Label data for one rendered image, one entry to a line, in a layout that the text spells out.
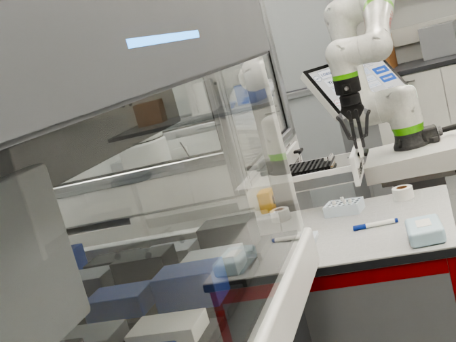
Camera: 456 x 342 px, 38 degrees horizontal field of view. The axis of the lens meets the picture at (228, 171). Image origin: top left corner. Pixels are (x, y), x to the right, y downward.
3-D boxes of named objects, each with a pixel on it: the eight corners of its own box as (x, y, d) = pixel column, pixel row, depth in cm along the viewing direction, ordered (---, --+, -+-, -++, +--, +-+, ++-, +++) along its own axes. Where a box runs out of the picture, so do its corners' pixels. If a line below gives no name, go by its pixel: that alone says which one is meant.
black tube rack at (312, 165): (338, 171, 256) (334, 155, 255) (333, 182, 240) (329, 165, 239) (283, 181, 263) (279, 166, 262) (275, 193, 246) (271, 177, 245)
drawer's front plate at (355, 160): (365, 167, 259) (359, 140, 257) (360, 186, 232) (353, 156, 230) (360, 167, 260) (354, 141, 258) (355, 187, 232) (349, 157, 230)
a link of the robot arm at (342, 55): (324, 41, 240) (319, 44, 230) (358, 33, 235) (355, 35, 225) (332, 79, 242) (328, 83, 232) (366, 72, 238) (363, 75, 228)
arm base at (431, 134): (456, 131, 270) (452, 117, 269) (462, 136, 256) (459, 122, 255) (392, 146, 275) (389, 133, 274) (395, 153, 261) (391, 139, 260)
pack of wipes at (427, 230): (406, 232, 190) (403, 218, 190) (440, 226, 188) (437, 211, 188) (411, 250, 176) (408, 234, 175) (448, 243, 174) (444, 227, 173)
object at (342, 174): (359, 165, 258) (355, 150, 257) (354, 182, 234) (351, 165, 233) (262, 184, 270) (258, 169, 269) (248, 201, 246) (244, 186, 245)
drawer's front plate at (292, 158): (303, 163, 297) (297, 140, 296) (293, 180, 270) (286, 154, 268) (299, 164, 298) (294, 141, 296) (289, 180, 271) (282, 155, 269)
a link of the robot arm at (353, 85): (359, 73, 239) (334, 79, 242) (357, 77, 228) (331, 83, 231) (362, 89, 240) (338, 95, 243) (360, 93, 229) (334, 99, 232)
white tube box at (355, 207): (365, 206, 227) (363, 196, 226) (359, 214, 220) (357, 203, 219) (331, 210, 233) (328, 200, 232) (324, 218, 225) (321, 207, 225)
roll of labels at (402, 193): (418, 195, 224) (416, 183, 224) (408, 201, 220) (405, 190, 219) (400, 195, 229) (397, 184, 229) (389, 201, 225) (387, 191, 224)
